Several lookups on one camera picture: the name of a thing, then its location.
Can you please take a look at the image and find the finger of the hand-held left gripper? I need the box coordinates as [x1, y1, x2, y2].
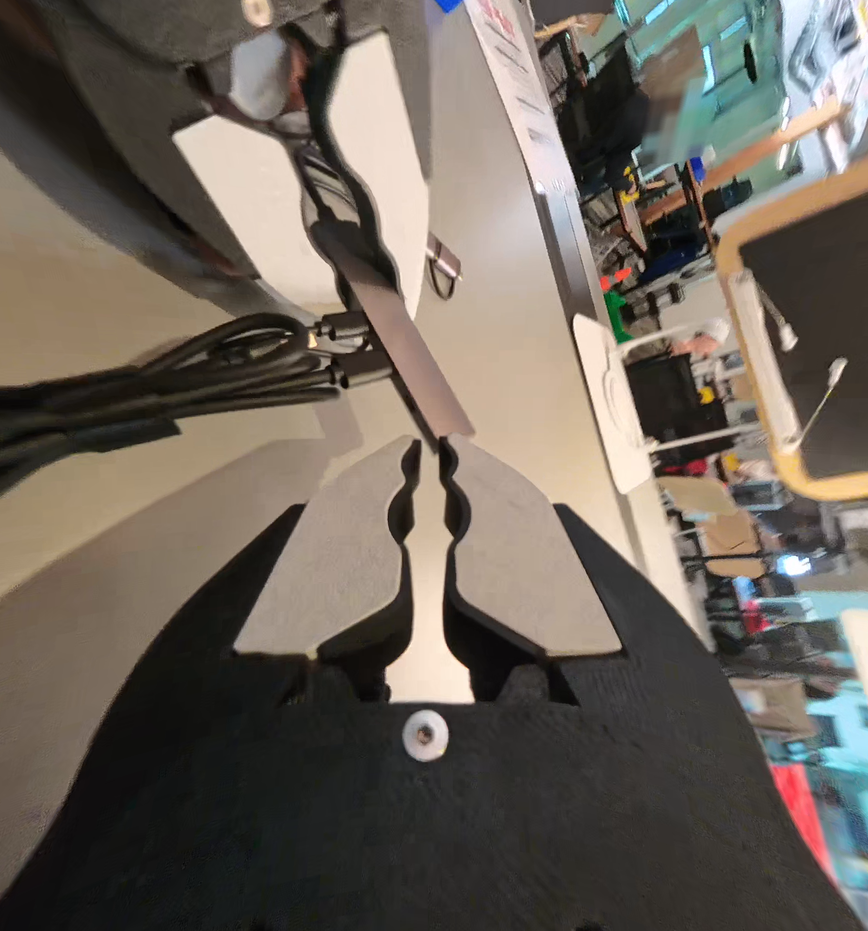
[171, 32, 355, 314]
[325, 28, 436, 324]

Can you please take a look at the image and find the printed instruction sheet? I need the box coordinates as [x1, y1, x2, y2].
[465, 0, 573, 192]

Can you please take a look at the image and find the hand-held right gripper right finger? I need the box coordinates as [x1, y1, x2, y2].
[437, 435, 624, 703]

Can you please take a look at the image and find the grey usb hub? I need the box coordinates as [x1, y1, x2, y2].
[306, 214, 476, 441]

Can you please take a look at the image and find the small grey adapter with loop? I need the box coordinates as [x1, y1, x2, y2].
[425, 233, 466, 301]

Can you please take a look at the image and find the black table with wooden rim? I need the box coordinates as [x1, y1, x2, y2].
[716, 163, 868, 503]

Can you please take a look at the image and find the black cable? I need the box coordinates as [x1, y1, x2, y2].
[0, 355, 395, 510]
[0, 313, 371, 437]

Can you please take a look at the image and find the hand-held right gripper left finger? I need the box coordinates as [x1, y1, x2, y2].
[234, 435, 424, 703]

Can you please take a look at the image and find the white tray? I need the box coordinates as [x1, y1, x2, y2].
[572, 313, 657, 496]

